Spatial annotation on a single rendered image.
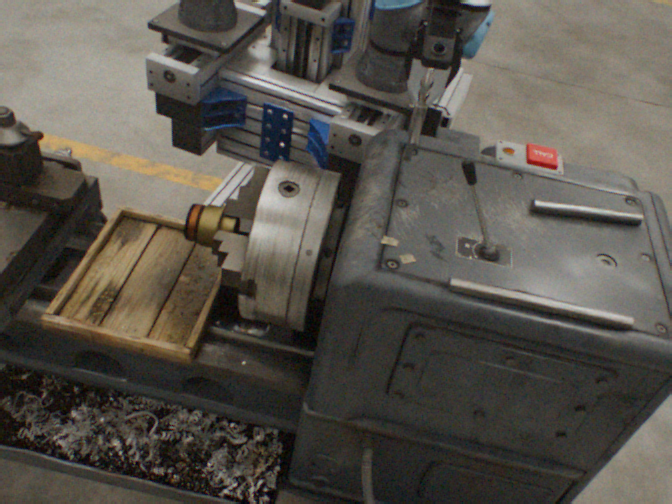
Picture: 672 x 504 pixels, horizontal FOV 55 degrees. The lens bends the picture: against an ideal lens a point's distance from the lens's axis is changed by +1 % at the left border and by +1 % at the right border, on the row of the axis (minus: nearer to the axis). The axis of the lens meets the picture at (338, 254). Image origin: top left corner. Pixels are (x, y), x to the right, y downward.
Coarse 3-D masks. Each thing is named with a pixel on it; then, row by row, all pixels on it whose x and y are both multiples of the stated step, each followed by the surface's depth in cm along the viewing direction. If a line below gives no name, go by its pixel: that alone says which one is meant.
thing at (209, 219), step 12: (204, 204) 126; (192, 216) 122; (204, 216) 122; (216, 216) 122; (228, 216) 124; (192, 228) 122; (204, 228) 122; (216, 228) 121; (228, 228) 123; (192, 240) 125; (204, 240) 123
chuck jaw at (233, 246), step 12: (216, 240) 120; (228, 240) 120; (240, 240) 121; (216, 252) 122; (228, 252) 117; (240, 252) 118; (228, 264) 115; (240, 264) 115; (228, 276) 115; (240, 276) 114; (252, 288) 114
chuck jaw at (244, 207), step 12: (264, 168) 122; (252, 180) 123; (264, 180) 123; (240, 192) 123; (252, 192) 123; (228, 204) 123; (240, 204) 123; (252, 204) 123; (240, 216) 124; (252, 216) 123
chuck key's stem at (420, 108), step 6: (420, 102) 110; (414, 108) 110; (420, 108) 109; (426, 108) 109; (414, 114) 110; (420, 114) 110; (408, 132) 113; (420, 132) 113; (408, 144) 115; (408, 150) 115; (408, 156) 116
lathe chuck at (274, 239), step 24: (288, 168) 118; (312, 168) 121; (264, 192) 112; (312, 192) 113; (264, 216) 110; (288, 216) 111; (264, 240) 110; (288, 240) 110; (264, 264) 110; (288, 264) 110; (264, 288) 112; (288, 288) 112; (240, 312) 119; (264, 312) 117
